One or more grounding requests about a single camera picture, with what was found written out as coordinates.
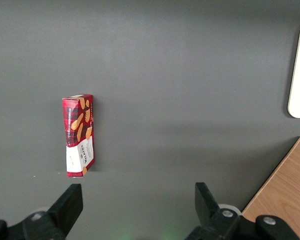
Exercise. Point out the red tartan shortbread cookie box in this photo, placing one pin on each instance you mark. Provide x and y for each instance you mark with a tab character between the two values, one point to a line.
78	135

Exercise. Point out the wooden drawer cabinet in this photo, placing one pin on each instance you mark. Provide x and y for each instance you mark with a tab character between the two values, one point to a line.
285	195

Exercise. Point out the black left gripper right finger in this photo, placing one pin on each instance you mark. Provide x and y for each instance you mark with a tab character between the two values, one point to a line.
210	212

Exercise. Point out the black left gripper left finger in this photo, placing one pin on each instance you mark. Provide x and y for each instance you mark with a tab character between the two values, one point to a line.
65	210

